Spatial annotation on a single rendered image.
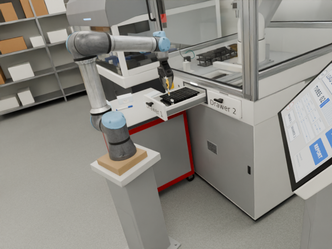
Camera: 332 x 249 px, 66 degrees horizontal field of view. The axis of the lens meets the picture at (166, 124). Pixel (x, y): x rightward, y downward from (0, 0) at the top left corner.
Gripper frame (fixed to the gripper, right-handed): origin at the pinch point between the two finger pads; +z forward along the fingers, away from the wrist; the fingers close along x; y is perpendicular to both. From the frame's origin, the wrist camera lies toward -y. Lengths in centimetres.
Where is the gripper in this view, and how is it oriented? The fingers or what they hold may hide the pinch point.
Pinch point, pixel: (168, 88)
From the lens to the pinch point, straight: 167.8
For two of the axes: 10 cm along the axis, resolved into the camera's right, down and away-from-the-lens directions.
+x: -9.5, 2.5, -1.9
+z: 1.5, 8.9, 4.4
